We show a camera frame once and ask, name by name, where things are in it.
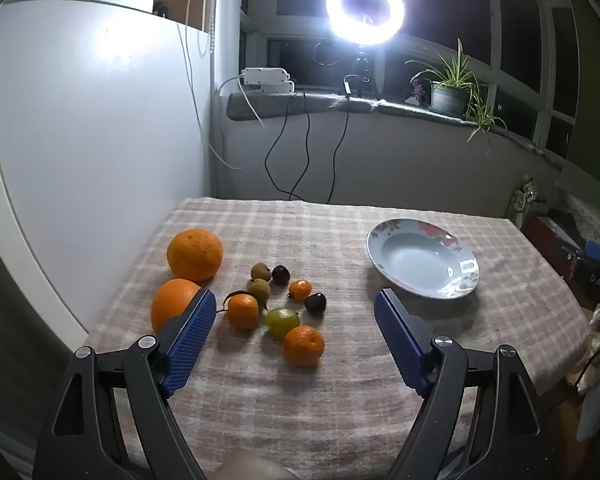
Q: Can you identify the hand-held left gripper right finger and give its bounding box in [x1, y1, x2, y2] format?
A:
[374, 288, 566, 480]

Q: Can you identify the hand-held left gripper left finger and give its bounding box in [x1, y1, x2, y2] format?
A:
[32, 287, 217, 480]

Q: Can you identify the large orange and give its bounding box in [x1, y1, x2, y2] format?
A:
[166, 228, 224, 282]
[151, 278, 202, 335]

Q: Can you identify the tangerine with green leaf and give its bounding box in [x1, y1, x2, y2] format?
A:
[223, 290, 260, 331]

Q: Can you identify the white floral plate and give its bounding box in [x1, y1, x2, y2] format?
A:
[366, 218, 480, 300]

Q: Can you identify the green round fruit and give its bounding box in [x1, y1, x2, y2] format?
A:
[265, 307, 301, 340]

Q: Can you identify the medium tangerine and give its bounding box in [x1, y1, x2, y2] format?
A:
[283, 325, 326, 367]

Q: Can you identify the small tangerine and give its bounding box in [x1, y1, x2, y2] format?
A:
[286, 279, 313, 302]

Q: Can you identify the checked beige tablecloth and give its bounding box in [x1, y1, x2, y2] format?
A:
[82, 196, 593, 480]

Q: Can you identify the dark red box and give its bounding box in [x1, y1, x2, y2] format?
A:
[522, 215, 581, 276]

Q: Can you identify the green white ornament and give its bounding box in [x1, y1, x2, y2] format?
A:
[507, 175, 548, 221]

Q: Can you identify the black box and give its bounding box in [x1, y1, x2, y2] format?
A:
[570, 257, 600, 306]

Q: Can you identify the white cabinet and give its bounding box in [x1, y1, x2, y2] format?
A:
[0, 0, 217, 356]

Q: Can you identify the white lace cloth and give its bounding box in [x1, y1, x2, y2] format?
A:
[562, 192, 600, 248]

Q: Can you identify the grey windowsill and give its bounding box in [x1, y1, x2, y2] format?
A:
[226, 89, 568, 166]

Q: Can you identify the potted spider plant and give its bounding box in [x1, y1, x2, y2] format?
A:
[405, 39, 508, 146]

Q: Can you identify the white power strip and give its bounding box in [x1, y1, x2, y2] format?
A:
[241, 66, 297, 95]

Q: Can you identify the black light tripod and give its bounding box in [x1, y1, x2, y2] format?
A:
[350, 40, 381, 98]

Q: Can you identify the dark green curtain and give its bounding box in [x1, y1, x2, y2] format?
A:
[555, 0, 600, 206]

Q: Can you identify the black ring light cable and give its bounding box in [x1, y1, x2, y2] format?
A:
[327, 94, 352, 204]

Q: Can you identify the long white cable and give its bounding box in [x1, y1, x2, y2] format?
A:
[177, 0, 261, 170]

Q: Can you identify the short white cable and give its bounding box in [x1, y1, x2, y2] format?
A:
[219, 76, 266, 128]

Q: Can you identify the white window frame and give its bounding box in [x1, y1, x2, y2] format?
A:
[240, 0, 581, 156]

